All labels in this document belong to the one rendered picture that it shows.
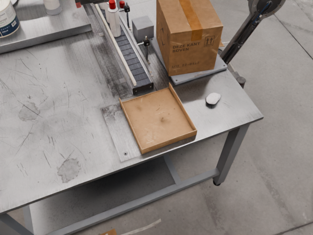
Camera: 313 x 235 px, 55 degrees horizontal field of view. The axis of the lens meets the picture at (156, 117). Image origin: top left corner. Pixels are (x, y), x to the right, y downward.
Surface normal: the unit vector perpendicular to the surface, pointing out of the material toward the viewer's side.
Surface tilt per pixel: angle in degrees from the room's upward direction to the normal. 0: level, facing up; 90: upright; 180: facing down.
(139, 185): 0
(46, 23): 0
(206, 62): 90
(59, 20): 0
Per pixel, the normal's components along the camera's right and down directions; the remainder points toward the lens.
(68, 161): 0.00, -0.58
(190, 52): 0.21, 0.80
